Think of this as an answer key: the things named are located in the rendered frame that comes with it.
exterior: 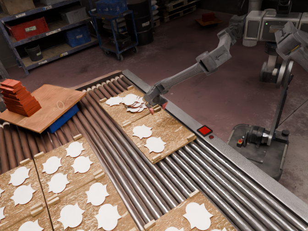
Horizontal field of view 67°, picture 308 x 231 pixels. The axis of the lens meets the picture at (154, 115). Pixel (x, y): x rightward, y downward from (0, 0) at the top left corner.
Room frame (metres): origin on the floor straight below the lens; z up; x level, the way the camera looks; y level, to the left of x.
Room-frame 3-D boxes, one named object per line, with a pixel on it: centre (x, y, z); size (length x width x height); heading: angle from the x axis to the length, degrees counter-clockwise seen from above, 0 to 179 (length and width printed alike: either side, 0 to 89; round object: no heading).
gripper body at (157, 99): (1.29, -0.03, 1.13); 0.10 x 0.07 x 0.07; 117
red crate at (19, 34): (4.98, 2.22, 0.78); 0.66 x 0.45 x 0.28; 123
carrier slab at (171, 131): (1.17, 0.00, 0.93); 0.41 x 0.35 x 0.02; 28
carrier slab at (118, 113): (1.54, 0.19, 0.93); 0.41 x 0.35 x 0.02; 30
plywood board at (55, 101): (1.59, 0.87, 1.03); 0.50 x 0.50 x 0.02; 57
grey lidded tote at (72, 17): (5.49, 1.39, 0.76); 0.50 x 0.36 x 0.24; 129
